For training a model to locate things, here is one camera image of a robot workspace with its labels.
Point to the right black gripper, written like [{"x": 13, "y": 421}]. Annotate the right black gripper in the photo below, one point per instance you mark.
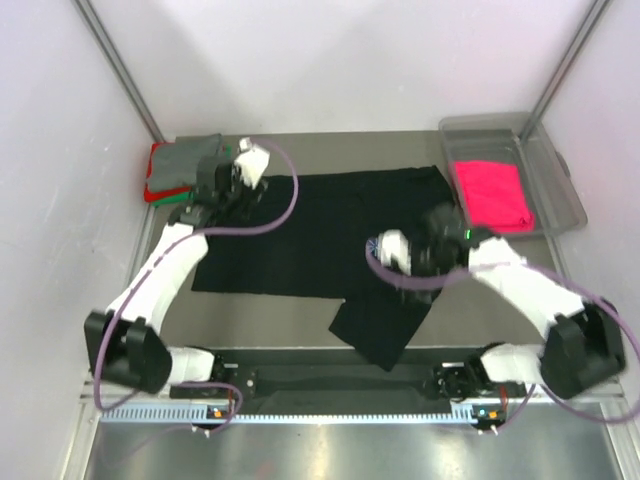
[{"x": 418, "y": 294}]

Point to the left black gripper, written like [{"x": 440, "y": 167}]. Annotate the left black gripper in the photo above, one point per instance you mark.
[{"x": 252, "y": 197}]

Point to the black t shirt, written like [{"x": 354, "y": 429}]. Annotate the black t shirt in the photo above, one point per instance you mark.
[{"x": 319, "y": 252}]

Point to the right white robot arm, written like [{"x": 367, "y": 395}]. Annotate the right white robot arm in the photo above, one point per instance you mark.
[{"x": 583, "y": 345}]

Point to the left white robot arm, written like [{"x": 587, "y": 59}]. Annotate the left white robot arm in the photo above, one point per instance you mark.
[{"x": 122, "y": 341}]

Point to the folded green t shirt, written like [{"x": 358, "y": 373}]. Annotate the folded green t shirt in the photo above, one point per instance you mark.
[{"x": 171, "y": 196}]

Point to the folded grey t shirt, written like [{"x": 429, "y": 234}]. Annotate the folded grey t shirt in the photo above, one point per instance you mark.
[{"x": 207, "y": 146}]

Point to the folded red t shirt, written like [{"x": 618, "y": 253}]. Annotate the folded red t shirt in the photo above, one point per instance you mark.
[{"x": 171, "y": 170}]

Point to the pink t shirt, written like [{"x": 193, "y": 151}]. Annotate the pink t shirt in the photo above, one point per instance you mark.
[{"x": 494, "y": 196}]

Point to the clear plastic bin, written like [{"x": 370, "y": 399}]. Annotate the clear plastic bin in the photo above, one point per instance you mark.
[{"x": 546, "y": 177}]

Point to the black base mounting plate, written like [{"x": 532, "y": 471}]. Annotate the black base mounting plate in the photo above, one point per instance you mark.
[{"x": 339, "y": 381}]

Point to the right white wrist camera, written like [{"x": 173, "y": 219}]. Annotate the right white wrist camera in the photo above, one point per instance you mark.
[{"x": 393, "y": 250}]

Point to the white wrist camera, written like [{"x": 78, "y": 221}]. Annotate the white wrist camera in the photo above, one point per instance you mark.
[
  {"x": 393, "y": 250},
  {"x": 251, "y": 161}
]

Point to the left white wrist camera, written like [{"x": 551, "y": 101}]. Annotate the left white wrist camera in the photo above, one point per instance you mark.
[{"x": 251, "y": 161}]

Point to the slotted cable duct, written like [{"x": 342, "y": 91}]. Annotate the slotted cable duct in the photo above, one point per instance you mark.
[{"x": 205, "y": 414}]

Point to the aluminium rail frame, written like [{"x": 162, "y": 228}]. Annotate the aluminium rail frame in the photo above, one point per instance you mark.
[{"x": 540, "y": 441}]

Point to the left aluminium frame post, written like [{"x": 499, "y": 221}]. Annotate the left aluminium frame post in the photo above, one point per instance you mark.
[{"x": 108, "y": 48}]

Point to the aluminium frame post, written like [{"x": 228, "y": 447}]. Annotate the aluminium frame post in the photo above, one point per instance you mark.
[
  {"x": 587, "y": 26},
  {"x": 108, "y": 48}
]

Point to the right aluminium frame post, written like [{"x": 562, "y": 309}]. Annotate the right aluminium frame post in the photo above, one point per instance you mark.
[{"x": 587, "y": 26}]

